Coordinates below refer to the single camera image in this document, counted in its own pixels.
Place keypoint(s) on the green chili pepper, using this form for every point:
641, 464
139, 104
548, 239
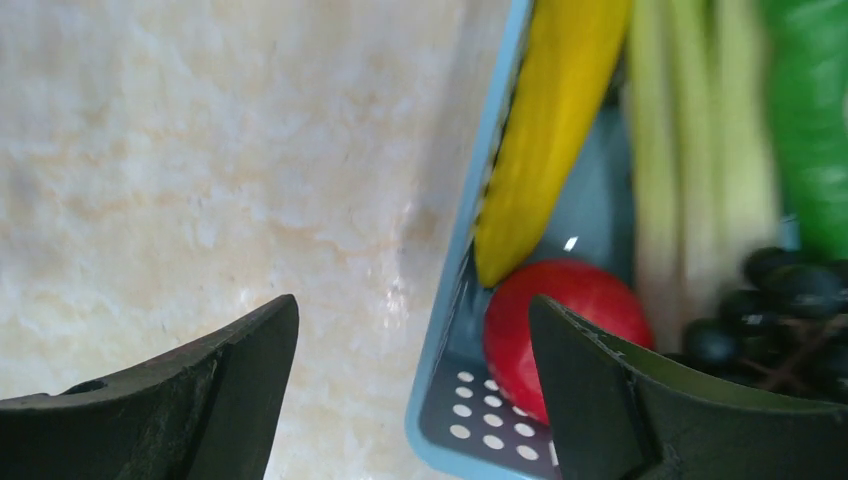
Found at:
805, 94

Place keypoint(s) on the black grape bunch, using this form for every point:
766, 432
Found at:
785, 333

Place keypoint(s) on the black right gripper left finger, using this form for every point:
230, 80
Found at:
206, 410

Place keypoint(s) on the light blue plastic basket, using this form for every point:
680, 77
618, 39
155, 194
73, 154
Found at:
457, 421

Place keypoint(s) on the yellow banana pepper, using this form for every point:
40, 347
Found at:
571, 50

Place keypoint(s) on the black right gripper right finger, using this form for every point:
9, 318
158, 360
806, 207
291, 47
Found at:
620, 411

